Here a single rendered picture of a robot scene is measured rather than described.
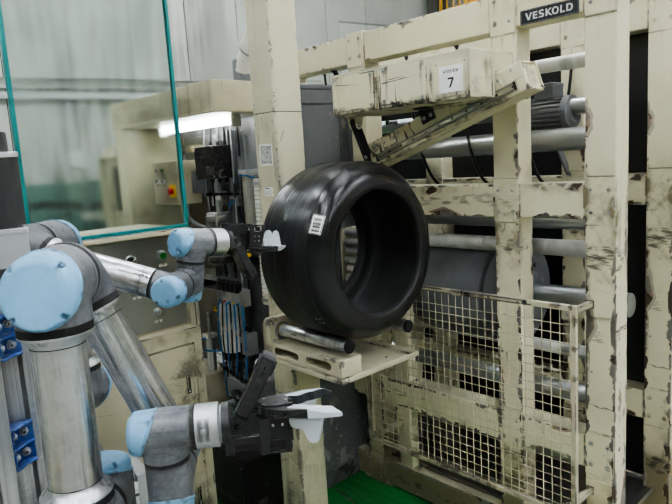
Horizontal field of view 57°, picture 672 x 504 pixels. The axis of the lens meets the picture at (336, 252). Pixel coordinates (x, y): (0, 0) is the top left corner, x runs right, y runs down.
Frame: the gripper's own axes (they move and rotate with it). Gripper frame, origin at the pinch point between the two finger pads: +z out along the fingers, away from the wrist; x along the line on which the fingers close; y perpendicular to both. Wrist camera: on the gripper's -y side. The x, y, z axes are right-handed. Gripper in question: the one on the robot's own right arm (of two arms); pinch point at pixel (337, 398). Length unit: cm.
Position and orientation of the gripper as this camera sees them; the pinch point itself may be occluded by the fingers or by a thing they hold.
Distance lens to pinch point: 109.8
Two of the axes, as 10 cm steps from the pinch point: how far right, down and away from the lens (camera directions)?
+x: 1.2, 0.0, -9.9
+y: 0.8, 10.0, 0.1
